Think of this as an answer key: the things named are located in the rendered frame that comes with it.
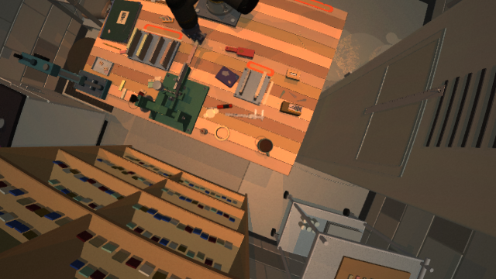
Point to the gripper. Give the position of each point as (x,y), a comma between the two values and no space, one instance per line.
(191,31)

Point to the grey slotted drying rest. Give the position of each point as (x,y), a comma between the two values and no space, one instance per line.
(153,64)

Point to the tan test bar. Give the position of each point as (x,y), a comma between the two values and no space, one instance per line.
(130,40)
(142,43)

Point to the pale round knob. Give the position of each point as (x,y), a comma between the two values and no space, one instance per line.
(155,85)

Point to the green micrometer stand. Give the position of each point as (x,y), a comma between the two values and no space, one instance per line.
(190,112)

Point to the grey done rack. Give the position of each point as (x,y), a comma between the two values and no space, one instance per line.
(252,87)

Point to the dark tilt knob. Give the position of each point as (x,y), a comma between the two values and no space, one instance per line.
(134,99)

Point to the pale test bar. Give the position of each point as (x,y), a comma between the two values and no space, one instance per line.
(269,92)

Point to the small tan block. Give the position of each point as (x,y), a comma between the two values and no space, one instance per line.
(167,18)

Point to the purple card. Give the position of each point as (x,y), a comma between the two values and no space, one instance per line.
(227,76)

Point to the dark green notebook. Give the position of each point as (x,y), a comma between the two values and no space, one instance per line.
(120,21)

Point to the wooden pencil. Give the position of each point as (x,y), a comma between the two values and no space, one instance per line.
(114,47)

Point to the red marker pen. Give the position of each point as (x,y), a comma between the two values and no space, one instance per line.
(224,105)

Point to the white crumpled wad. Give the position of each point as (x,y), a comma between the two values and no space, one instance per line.
(211,113)

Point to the yellow chalk stick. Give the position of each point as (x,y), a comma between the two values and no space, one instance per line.
(122,85)

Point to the white chalk stick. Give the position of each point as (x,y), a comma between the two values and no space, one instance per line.
(123,94)

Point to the small grey tray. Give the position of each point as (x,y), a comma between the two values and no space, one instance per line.
(102,66)

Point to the small grey nut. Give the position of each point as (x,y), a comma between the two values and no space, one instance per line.
(204,131)

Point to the teal bench extruder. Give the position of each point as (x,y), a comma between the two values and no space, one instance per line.
(93,83)

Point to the small tan box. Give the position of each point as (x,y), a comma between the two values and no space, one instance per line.
(293,74)

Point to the dark brown stool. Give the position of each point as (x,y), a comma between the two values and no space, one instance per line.
(79,54)

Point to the brown patterned box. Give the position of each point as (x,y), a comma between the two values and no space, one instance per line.
(290,108)

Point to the brown mug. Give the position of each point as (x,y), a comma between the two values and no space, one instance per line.
(265,145)

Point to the grey box machine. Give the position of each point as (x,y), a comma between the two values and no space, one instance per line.
(54,124)

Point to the wooden tile shelf unit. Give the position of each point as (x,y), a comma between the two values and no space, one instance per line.
(116,217)

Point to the large brown louvred cabinet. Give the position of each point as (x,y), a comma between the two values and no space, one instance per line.
(387,116)

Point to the white wheeled cart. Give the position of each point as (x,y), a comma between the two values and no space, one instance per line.
(348,248)

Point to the grey base plate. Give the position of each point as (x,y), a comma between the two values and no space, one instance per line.
(228,17)

